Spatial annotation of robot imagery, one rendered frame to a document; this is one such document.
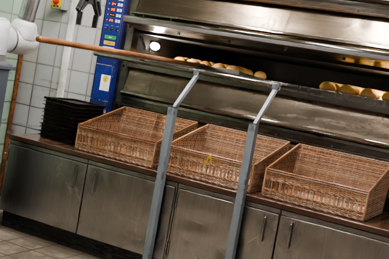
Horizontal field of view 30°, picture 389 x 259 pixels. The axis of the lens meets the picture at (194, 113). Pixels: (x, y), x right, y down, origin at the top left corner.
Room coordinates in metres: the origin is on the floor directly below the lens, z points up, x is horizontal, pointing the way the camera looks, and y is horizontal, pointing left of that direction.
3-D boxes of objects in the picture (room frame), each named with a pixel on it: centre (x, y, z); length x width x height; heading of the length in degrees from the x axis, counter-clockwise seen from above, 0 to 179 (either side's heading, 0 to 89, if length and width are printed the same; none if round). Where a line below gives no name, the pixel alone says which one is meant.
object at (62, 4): (4.99, 1.04, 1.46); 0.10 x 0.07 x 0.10; 63
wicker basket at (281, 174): (3.83, -0.76, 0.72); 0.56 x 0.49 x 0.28; 63
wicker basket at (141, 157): (4.37, 0.32, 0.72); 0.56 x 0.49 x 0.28; 63
